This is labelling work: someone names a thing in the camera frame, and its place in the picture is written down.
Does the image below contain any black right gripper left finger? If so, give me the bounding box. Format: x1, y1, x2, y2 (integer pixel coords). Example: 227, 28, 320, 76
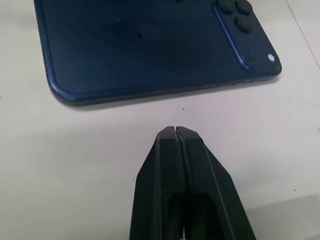
127, 125, 186, 240

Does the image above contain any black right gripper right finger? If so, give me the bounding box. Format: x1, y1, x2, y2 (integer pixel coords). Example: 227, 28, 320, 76
175, 126, 259, 240

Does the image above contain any dark blue smartphone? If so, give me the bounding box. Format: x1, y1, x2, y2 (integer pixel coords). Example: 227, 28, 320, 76
33, 0, 283, 107

